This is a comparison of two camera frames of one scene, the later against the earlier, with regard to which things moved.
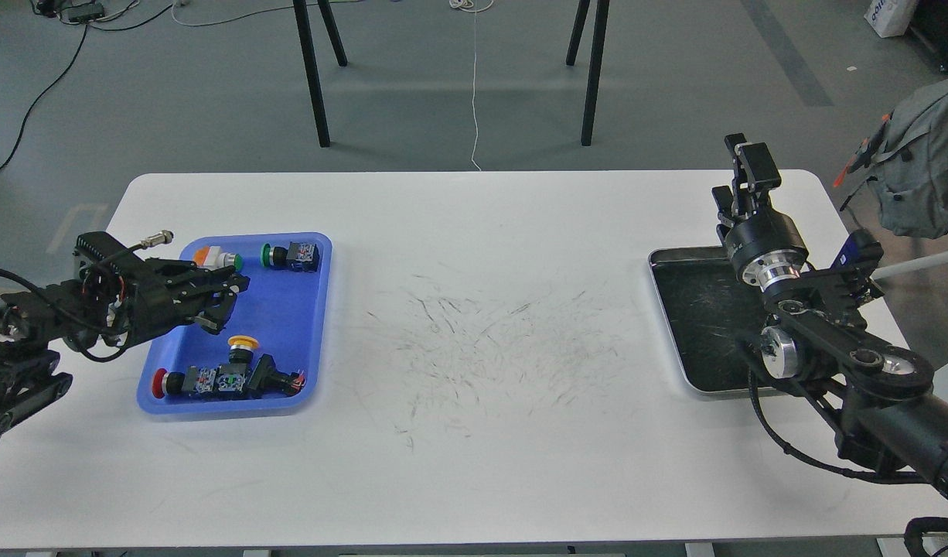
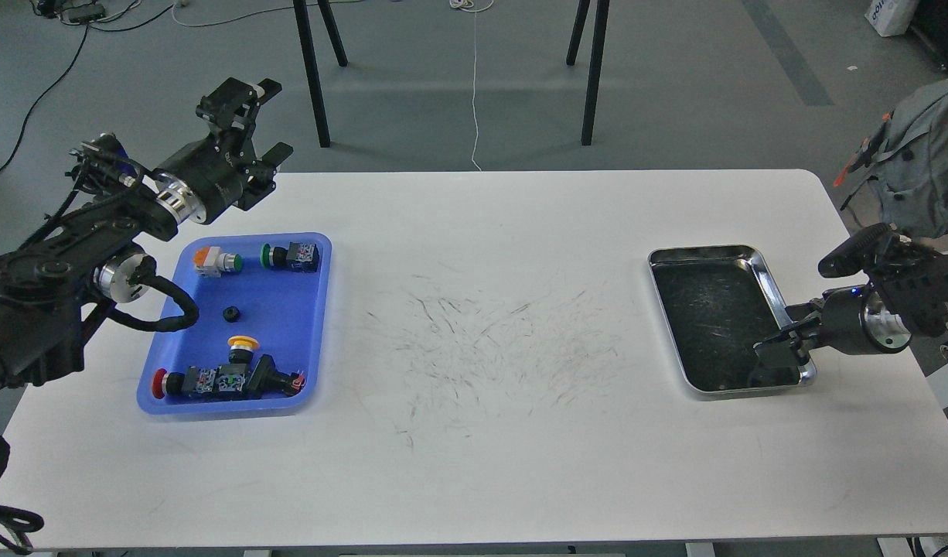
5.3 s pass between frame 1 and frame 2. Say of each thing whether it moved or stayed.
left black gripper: moved
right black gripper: moved
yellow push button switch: stayed
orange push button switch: stayed
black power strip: stayed
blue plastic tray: stayed
